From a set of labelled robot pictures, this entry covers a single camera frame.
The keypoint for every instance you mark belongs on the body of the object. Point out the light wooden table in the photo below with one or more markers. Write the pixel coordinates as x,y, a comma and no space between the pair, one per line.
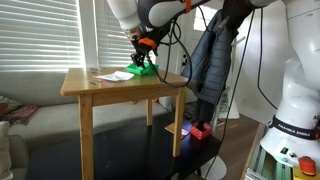
79,82

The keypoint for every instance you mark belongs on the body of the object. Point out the white paper sheet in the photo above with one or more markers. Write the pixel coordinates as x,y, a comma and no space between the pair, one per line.
116,76

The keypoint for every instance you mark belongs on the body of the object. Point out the red patterned box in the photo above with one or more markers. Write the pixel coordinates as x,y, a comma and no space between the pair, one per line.
201,133

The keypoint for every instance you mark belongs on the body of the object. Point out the blue-grey puffer jacket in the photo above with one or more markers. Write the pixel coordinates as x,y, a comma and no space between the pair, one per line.
210,60

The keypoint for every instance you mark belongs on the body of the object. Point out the black low table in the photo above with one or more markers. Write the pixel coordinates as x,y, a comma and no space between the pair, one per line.
130,152

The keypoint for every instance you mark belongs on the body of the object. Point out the grey sofa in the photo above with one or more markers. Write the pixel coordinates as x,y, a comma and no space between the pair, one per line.
56,117

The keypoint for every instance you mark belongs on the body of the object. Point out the white window blinds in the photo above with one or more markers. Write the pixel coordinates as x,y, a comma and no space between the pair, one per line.
56,35

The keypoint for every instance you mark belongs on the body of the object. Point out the green plastic container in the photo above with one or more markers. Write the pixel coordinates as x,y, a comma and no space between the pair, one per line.
142,70

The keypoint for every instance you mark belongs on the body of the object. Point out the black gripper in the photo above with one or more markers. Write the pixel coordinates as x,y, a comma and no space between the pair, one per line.
142,46

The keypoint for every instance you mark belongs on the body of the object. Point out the patterned cushion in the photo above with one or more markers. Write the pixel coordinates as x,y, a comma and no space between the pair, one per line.
20,113

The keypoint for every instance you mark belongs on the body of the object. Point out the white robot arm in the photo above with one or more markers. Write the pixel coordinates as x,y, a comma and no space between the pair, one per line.
292,136

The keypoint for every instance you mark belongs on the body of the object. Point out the red emergency stop button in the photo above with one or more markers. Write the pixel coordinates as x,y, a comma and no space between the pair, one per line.
307,165

